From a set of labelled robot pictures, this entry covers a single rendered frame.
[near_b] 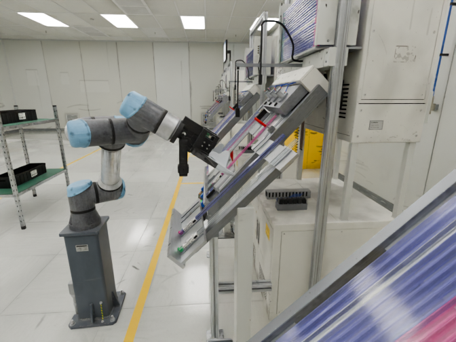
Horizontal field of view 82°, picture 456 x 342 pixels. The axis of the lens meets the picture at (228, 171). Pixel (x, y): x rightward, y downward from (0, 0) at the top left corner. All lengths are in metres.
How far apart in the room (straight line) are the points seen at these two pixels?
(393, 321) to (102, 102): 10.43
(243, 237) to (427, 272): 0.68
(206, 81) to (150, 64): 1.98
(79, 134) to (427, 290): 0.77
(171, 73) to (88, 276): 8.86
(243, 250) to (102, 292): 0.93
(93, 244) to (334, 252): 1.21
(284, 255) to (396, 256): 0.97
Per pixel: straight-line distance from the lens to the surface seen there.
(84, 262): 1.61
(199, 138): 0.74
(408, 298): 0.40
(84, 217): 1.52
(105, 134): 0.81
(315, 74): 1.21
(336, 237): 1.42
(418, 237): 0.45
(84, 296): 1.74
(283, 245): 1.34
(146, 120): 0.74
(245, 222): 0.96
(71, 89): 10.96
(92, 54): 10.70
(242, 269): 1.06
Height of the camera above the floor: 1.20
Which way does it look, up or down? 16 degrees down
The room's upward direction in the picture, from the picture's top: straight up
